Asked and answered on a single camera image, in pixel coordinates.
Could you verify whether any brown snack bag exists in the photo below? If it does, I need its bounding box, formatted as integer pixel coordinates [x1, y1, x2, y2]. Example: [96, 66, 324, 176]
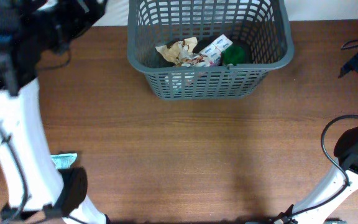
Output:
[155, 37, 213, 67]

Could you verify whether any green capped jar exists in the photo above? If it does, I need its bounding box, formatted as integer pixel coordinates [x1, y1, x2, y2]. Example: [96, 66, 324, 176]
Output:
[223, 45, 246, 65]

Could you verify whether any mint green wrapper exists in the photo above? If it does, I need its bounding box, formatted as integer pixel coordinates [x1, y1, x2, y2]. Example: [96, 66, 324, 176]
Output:
[50, 153, 78, 170]

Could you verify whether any Kleenex tissue multipack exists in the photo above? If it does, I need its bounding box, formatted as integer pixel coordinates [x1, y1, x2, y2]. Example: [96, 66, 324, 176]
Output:
[193, 34, 233, 67]

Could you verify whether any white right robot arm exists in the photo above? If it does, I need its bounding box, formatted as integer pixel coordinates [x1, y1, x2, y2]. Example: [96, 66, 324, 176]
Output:
[271, 114, 358, 223]

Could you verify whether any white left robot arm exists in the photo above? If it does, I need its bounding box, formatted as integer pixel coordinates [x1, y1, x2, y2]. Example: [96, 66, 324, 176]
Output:
[0, 1, 109, 223]

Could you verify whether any grey plastic basket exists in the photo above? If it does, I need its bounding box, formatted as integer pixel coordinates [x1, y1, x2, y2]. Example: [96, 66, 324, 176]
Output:
[127, 0, 294, 100]

